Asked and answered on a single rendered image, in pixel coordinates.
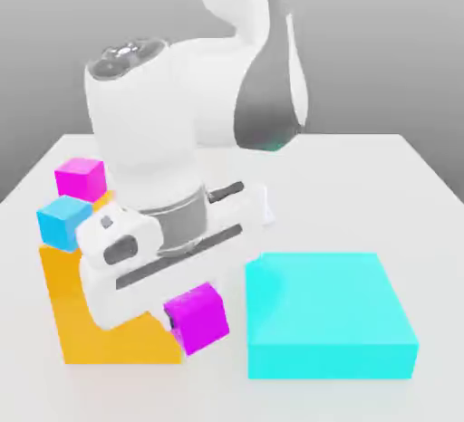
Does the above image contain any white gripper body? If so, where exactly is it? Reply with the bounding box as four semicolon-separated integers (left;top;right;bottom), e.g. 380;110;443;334
79;182;275;331

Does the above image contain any small purple cube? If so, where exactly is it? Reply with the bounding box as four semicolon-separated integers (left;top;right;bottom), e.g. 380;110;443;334
162;281;231;357

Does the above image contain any small blue cube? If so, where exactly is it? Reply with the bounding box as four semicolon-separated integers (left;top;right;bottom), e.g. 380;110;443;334
35;195;94;254

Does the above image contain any small magenta cube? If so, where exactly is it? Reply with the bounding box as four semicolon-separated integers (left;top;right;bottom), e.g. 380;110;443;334
53;157;109;204

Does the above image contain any large orange box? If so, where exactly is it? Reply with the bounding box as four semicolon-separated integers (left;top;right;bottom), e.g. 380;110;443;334
37;189;184;366

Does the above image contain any large cyan box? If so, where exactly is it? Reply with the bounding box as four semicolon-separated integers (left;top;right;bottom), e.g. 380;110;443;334
245;251;421;380

